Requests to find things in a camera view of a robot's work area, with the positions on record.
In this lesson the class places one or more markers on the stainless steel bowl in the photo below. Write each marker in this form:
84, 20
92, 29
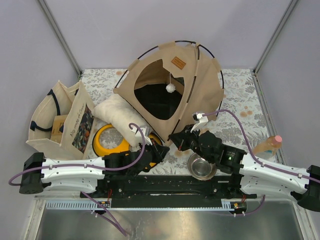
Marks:
200, 169

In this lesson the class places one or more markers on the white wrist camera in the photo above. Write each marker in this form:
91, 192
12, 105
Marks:
142, 133
200, 120

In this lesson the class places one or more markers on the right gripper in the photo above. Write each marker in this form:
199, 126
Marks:
181, 138

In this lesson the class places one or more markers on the white fluffy cushion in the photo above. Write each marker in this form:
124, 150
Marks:
119, 113

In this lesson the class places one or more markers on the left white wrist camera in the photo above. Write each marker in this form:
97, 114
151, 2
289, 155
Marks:
142, 133

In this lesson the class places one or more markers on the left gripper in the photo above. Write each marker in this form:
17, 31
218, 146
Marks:
159, 152

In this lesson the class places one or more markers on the white pompom toy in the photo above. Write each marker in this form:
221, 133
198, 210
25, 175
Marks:
170, 88

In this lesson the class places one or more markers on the cream tote bag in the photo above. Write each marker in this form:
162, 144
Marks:
74, 102

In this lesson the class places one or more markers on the orange drink bottle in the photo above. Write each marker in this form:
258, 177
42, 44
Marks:
268, 147

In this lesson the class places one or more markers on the black tent pole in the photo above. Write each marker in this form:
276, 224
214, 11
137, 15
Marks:
185, 106
180, 52

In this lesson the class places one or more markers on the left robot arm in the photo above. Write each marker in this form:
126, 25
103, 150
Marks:
41, 173

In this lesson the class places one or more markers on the beige pet tent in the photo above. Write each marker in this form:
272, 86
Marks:
175, 87

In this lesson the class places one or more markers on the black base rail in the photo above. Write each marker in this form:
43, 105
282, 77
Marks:
168, 191

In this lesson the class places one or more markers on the yellow double bowl holder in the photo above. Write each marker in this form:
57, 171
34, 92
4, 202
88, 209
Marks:
110, 142

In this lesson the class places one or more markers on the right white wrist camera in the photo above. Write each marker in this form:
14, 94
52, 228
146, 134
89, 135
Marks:
200, 120

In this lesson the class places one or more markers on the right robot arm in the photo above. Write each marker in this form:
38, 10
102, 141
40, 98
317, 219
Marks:
302, 184

